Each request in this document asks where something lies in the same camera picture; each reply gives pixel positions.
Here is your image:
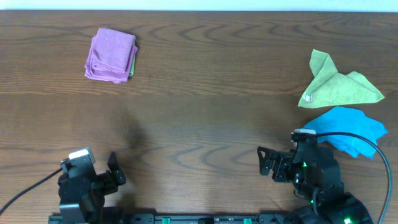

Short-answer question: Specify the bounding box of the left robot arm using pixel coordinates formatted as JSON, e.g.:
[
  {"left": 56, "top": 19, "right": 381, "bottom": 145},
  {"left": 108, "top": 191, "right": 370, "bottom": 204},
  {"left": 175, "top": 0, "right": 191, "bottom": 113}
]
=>
[{"left": 58, "top": 148, "right": 126, "bottom": 223}]

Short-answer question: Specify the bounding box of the folded purple cloth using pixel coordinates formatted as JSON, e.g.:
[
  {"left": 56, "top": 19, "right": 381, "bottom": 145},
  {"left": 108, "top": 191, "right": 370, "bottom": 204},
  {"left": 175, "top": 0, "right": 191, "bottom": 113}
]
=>
[{"left": 85, "top": 44, "right": 132, "bottom": 83}]

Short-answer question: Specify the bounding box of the green microfiber cloth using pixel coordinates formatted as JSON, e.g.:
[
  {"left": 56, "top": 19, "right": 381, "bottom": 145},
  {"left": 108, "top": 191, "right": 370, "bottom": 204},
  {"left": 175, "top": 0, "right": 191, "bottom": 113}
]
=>
[{"left": 298, "top": 49, "right": 384, "bottom": 109}]

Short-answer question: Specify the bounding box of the purple microfiber cloth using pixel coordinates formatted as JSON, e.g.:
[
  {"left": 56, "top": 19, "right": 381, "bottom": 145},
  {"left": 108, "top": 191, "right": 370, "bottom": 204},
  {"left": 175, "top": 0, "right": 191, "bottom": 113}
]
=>
[{"left": 90, "top": 28, "right": 136, "bottom": 73}]

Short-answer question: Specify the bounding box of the folded green cloth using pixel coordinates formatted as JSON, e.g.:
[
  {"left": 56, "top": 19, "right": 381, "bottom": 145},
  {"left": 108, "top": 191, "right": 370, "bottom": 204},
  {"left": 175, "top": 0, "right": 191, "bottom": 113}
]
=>
[{"left": 129, "top": 40, "right": 138, "bottom": 77}]

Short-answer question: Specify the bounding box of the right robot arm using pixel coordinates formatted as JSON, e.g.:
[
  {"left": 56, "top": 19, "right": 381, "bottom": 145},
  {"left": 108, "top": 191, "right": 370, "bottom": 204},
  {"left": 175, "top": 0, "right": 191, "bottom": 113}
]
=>
[{"left": 257, "top": 135, "right": 373, "bottom": 224}]

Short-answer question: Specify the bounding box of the blue microfiber cloth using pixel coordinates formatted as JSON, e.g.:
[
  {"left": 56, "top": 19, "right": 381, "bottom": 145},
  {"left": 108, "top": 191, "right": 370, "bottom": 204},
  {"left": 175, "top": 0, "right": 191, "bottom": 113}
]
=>
[{"left": 304, "top": 106, "right": 387, "bottom": 159}]

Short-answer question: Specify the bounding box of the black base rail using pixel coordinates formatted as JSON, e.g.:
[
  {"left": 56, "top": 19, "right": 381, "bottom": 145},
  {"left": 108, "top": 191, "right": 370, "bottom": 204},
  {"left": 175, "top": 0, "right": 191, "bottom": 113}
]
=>
[{"left": 48, "top": 212, "right": 299, "bottom": 224}]

